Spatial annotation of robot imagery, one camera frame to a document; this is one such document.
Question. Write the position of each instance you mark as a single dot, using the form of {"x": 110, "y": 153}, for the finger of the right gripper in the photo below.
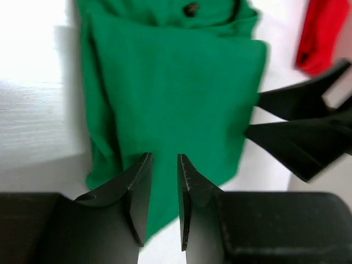
{"x": 304, "y": 100}
{"x": 306, "y": 147}

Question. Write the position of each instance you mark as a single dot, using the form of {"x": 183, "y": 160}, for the green t shirt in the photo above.
{"x": 168, "y": 77}

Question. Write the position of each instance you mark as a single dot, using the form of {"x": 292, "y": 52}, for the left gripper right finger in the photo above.
{"x": 219, "y": 226}

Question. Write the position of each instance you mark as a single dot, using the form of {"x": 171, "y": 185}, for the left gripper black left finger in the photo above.
{"x": 105, "y": 225}

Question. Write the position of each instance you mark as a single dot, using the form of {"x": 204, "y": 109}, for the folded red t shirt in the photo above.
{"x": 323, "y": 23}

